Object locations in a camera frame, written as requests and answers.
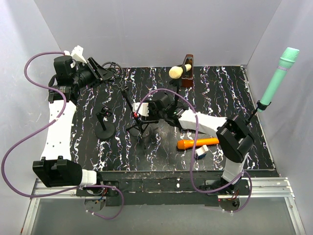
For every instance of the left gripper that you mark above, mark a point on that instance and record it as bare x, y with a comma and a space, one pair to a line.
99, 74

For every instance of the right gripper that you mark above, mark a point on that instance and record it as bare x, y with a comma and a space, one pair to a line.
151, 105

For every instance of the tripod shock-mount mic stand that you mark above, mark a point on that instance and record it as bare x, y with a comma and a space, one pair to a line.
117, 80

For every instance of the cream microphone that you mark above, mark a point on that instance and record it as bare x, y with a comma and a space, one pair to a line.
177, 72

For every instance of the orange microphone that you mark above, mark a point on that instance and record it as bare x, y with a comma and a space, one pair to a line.
186, 144

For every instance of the short round-base mic stand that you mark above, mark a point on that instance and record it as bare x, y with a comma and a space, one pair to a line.
105, 130

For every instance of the round-base stand for cream mic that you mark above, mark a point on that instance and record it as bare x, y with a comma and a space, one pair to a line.
176, 93

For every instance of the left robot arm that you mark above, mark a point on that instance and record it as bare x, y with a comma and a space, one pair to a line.
56, 168

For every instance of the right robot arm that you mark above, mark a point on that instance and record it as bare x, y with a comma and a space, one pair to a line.
235, 138

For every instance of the tripod stand for green mic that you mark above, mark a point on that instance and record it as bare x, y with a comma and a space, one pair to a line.
254, 112

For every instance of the green microphone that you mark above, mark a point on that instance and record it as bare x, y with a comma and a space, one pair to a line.
286, 61

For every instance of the brown metronome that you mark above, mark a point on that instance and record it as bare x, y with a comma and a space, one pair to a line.
187, 78

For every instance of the small white blue box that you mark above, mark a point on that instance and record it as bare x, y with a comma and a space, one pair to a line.
201, 152

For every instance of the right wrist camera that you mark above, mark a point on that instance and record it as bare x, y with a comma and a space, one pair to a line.
142, 109

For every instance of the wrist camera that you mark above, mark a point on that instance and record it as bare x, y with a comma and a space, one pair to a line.
142, 109
77, 54

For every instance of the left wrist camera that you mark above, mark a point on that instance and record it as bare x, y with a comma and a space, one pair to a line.
77, 54

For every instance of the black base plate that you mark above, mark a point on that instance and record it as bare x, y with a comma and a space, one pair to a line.
165, 187

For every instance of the aluminium rail frame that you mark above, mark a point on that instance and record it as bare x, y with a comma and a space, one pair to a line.
265, 204

